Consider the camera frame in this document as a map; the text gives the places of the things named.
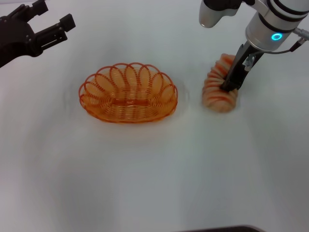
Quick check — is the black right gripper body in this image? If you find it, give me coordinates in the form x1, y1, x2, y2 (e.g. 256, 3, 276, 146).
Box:
223, 41, 264, 90

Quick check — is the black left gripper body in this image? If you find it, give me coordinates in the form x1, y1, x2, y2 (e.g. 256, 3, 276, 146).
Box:
0, 14, 43, 69

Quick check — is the orange striped bread loaf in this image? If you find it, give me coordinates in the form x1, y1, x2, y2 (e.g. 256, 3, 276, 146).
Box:
201, 53, 240, 113

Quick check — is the orange woven plastic basket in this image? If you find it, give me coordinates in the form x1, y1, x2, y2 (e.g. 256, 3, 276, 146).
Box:
78, 62, 179, 124

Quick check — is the dark robot chest edge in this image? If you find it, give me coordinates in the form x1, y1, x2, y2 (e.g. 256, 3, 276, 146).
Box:
185, 225, 263, 232

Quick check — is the thin black cable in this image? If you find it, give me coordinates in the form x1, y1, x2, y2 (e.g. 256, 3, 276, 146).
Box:
271, 40, 305, 54

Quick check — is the silver cable connector plug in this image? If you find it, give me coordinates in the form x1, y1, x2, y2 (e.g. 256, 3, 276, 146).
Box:
293, 27, 309, 41

